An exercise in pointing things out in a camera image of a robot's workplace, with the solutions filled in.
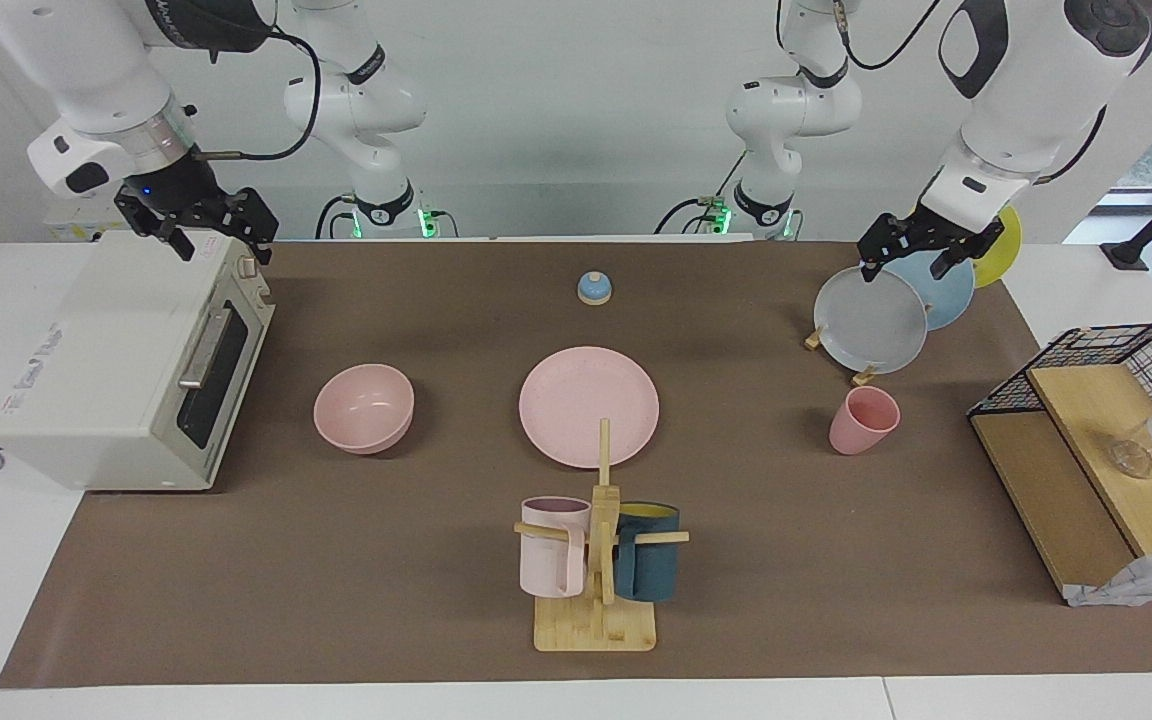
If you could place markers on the grey plate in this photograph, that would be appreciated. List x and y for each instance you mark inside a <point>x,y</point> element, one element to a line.
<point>869,320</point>

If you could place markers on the wooden mug tree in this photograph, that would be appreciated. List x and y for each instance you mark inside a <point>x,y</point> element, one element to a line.
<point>596,625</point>

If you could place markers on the pink bowl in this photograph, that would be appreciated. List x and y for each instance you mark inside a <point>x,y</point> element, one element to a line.
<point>363,405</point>

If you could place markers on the yellow plate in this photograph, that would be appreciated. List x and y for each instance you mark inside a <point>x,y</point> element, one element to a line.
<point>998,258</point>

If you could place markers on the dark blue mug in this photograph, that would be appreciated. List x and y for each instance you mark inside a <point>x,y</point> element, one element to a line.
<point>648,565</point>

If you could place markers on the white toaster oven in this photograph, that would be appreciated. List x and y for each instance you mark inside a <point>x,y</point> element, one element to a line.
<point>106,370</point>

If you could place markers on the pink mug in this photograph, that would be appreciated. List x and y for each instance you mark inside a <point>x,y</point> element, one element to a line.
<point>551,555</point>

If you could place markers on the pink plate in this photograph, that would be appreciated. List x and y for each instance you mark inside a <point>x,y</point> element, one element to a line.
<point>581,400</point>

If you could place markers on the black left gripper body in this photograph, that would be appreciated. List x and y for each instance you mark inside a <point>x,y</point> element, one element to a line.
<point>921,232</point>

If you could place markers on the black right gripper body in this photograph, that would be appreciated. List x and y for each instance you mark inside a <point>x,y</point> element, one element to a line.
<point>186,200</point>

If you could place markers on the small blue call bell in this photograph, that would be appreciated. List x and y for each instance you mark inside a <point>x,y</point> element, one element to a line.
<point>595,289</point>

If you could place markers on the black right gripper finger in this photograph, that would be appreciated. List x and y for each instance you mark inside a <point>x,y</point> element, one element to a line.
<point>180,246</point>
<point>264,254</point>

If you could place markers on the wooden plate rack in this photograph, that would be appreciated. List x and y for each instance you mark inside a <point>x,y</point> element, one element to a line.
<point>863,378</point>

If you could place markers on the brown table mat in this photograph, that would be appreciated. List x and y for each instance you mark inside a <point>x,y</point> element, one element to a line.
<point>386,560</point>

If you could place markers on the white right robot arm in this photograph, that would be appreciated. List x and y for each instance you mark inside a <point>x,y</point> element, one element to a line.
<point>86,60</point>

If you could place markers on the wooden shelf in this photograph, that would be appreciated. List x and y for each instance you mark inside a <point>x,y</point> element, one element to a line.
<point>1086,480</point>

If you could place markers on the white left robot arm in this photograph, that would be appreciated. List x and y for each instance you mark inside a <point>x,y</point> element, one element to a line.
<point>1036,90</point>

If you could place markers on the light blue plate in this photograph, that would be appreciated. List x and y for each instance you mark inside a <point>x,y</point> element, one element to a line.
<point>948,292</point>

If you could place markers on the clear glass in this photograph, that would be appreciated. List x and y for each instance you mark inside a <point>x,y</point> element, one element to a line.
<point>1133,455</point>

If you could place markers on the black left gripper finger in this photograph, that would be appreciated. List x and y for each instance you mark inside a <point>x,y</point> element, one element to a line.
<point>870,268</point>
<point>944,262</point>

